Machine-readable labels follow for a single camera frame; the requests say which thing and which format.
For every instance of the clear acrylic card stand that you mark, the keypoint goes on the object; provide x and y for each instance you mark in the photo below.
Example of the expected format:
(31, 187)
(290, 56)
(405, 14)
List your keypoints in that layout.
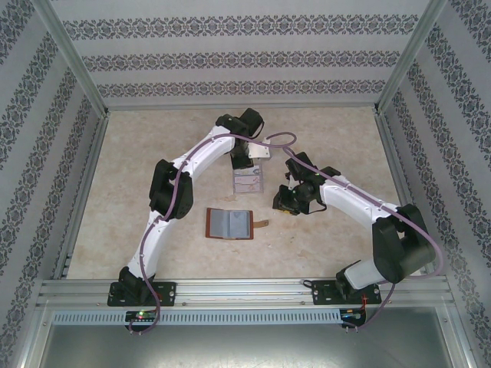
(263, 170)

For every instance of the brown leather card holder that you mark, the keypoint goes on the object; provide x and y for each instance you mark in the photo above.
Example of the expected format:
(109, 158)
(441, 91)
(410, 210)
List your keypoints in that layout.
(230, 224)

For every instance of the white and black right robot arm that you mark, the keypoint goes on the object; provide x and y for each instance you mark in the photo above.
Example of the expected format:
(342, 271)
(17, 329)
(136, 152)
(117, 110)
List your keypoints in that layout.
(345, 195)

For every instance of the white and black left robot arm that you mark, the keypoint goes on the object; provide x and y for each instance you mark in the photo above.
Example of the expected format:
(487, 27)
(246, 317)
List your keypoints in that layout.
(203, 153)

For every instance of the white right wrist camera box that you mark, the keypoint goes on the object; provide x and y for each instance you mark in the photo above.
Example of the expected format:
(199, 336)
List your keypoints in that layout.
(291, 183)

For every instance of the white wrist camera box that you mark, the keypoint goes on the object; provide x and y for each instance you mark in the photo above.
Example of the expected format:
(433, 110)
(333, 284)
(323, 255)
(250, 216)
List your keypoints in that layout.
(260, 150)
(291, 183)

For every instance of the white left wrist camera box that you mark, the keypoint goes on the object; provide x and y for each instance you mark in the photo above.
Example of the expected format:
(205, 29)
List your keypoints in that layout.
(260, 150)

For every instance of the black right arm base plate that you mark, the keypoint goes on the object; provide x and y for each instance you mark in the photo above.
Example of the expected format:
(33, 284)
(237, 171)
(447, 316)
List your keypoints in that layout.
(322, 293)

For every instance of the aluminium mounting rail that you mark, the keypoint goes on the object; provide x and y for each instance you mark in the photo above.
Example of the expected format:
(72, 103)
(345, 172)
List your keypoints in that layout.
(245, 293)

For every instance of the aluminium table side rail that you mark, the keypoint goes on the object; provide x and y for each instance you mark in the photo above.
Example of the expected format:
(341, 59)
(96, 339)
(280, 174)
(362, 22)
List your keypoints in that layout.
(391, 153)

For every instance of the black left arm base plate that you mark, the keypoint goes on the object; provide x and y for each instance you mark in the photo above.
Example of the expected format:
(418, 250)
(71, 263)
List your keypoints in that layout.
(167, 293)

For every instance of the aluminium frame post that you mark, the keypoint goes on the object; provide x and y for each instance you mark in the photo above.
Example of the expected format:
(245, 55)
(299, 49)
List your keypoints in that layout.
(412, 53)
(69, 53)

